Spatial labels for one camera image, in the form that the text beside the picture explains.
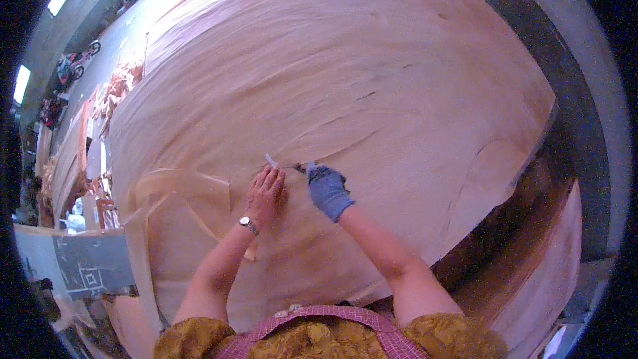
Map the person's right hand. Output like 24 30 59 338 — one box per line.
305 162 357 224

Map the person's left hand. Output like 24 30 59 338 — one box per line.
244 165 289 228

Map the large wood veneer sheet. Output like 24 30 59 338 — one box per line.
108 0 557 334

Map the silver wrist watch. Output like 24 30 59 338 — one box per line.
238 215 260 237

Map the loose curled veneer strip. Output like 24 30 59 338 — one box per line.
124 167 260 262

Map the person's body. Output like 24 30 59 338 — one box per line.
154 259 510 359

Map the heap of veneer scraps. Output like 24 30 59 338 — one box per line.
92 60 145 138

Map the stack of veneer sheets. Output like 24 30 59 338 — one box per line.
433 178 584 359

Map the small veneer offcut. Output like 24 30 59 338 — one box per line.
107 295 161 359

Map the grey board with chalk marks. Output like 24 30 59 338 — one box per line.
14 224 135 301

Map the white plastic bag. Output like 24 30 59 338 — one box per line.
60 197 87 235

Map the long veneer stack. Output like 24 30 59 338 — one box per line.
36 100 91 220

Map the pink bicycle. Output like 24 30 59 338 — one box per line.
56 39 102 86

